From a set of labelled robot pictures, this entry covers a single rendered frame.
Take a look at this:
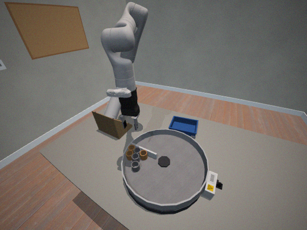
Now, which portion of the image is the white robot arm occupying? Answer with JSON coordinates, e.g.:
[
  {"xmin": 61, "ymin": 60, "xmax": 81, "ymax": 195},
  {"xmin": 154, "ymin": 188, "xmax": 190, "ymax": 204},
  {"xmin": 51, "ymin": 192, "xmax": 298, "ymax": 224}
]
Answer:
[{"xmin": 101, "ymin": 2, "xmax": 148, "ymax": 119}]

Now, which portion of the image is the bronze bushing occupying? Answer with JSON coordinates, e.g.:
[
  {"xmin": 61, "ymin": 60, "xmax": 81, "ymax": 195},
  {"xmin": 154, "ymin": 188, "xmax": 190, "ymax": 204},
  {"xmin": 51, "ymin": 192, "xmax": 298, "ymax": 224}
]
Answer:
[
  {"xmin": 128, "ymin": 145, "xmax": 135, "ymax": 153},
  {"xmin": 140, "ymin": 150, "xmax": 148, "ymax": 161},
  {"xmin": 126, "ymin": 150, "xmax": 133, "ymax": 161}
]

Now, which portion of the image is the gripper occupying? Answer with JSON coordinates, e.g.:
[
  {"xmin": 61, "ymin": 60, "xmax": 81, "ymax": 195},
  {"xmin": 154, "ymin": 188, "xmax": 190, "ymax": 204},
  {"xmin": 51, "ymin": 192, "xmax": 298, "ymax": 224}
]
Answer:
[{"xmin": 106, "ymin": 76, "xmax": 140, "ymax": 130}]

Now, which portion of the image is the grey steel bushing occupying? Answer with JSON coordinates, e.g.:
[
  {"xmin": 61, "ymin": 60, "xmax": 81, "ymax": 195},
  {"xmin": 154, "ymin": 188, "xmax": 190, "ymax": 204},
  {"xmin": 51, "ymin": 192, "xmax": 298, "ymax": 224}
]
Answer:
[
  {"xmin": 134, "ymin": 147, "xmax": 141, "ymax": 157},
  {"xmin": 131, "ymin": 153, "xmax": 140, "ymax": 162},
  {"xmin": 131, "ymin": 161, "xmax": 140, "ymax": 172}
]

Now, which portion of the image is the blue crate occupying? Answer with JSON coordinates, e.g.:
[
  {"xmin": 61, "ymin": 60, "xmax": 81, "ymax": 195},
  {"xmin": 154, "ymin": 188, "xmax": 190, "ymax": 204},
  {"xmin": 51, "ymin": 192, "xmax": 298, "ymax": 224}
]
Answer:
[{"xmin": 169, "ymin": 116, "xmax": 198, "ymax": 139}]

